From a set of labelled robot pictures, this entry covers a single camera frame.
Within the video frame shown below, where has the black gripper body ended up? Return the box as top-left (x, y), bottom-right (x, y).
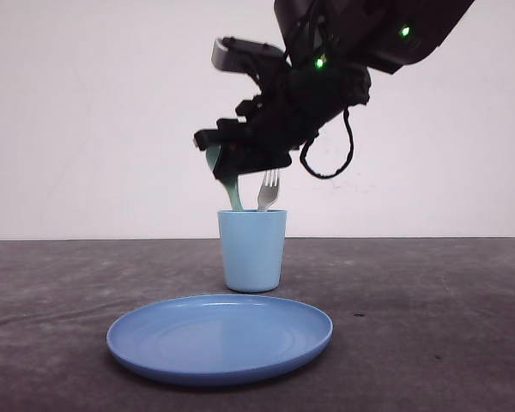
top-left (194, 66), bottom-right (371, 150)

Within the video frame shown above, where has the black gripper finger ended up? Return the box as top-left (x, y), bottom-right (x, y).
top-left (211, 144), bottom-right (292, 180)

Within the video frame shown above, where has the mint green plastic spoon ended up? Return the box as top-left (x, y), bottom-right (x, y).
top-left (205, 146), bottom-right (244, 211)

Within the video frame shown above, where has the white plastic fork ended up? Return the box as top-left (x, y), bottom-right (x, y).
top-left (257, 169), bottom-right (280, 211)

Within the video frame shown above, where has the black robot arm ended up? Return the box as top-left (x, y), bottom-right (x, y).
top-left (194, 1), bottom-right (470, 179)

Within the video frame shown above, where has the light blue plastic cup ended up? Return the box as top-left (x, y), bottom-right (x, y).
top-left (217, 209), bottom-right (288, 293)

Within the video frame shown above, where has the blue round plastic plate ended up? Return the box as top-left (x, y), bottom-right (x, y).
top-left (106, 294), bottom-right (333, 387)

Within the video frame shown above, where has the black looped cable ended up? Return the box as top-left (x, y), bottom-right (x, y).
top-left (299, 106), bottom-right (354, 179)

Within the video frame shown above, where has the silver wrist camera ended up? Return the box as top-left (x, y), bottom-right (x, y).
top-left (211, 37), bottom-right (284, 74)

